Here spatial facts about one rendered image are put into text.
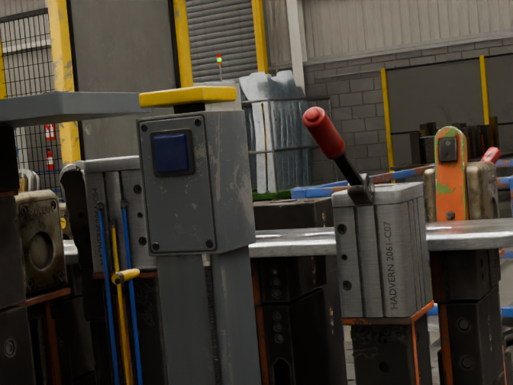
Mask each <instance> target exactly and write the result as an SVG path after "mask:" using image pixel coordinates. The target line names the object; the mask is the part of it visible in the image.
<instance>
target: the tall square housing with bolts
mask: <svg viewBox="0 0 513 385"><path fill-rule="evenodd" d="M83 170H84V173H86V174H84V179H85V194H86V201H87V209H88V217H89V231H90V239H91V246H92V261H93V269H94V272H93V273H92V278H93V279H102V292H103V300H104V307H105V322H106V330H107V338H108V352H109V360H110V368H111V382H112V383H115V385H119V384H120V383H121V384H120V385H169V380H168V372H167V364H166V349H165V341H164V333H163V317H162V309H161V302H160V287H159V278H158V271H155V272H151V273H140V274H139V275H138V276H137V277H135V278H134V279H132V280H128V281H125V282H123V283H120V284H114V283H112V281H111V276H112V274H113V273H118V272H121V271H124V270H128V269H133V268H135V267H152V266H156V265H157V262H156V256H155V257H151V256H149V251H148V243H147V228H146V220H145V212H144V198H143V190H142V182H141V173H140V158H139V155H136V156H127V157H113V158H104V159H97V160H86V161H84V162H83Z"/></svg>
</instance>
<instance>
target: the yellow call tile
mask: <svg viewBox="0 0 513 385"><path fill-rule="evenodd" d="M236 99H237V96H236V89H235V87H233V86H193V87H187V88H181V89H169V90H162V91H155V92H144V93H141V94H140V95H139V103H140V107H141V108H173V109H174V115H176V114H183V113H190V112H203V111H206V110H205V105H206V104H213V103H220V102H232V101H235V100H236Z"/></svg>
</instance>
